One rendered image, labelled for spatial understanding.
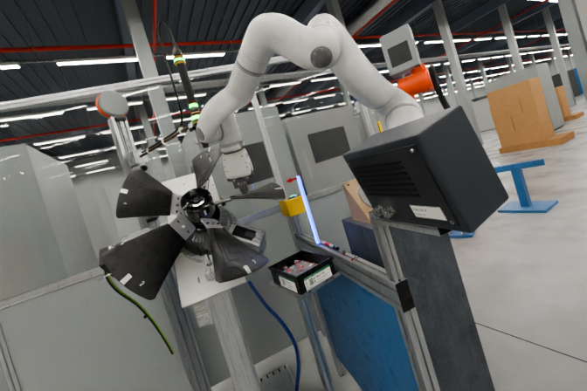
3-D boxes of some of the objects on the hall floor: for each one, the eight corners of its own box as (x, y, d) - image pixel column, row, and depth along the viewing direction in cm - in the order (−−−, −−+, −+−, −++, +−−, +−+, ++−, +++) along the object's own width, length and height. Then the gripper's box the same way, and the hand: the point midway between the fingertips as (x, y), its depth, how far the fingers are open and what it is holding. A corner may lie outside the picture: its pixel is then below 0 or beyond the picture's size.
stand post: (259, 463, 121) (199, 270, 120) (278, 451, 124) (219, 263, 123) (261, 473, 117) (199, 274, 116) (279, 461, 120) (219, 265, 118)
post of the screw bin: (348, 466, 110) (291, 279, 109) (353, 460, 112) (296, 275, 110) (353, 471, 107) (294, 280, 106) (358, 465, 109) (300, 276, 107)
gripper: (210, 154, 98) (224, 200, 103) (248, 146, 96) (261, 193, 101) (217, 149, 105) (230, 193, 110) (253, 141, 103) (265, 186, 108)
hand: (244, 188), depth 105 cm, fingers closed
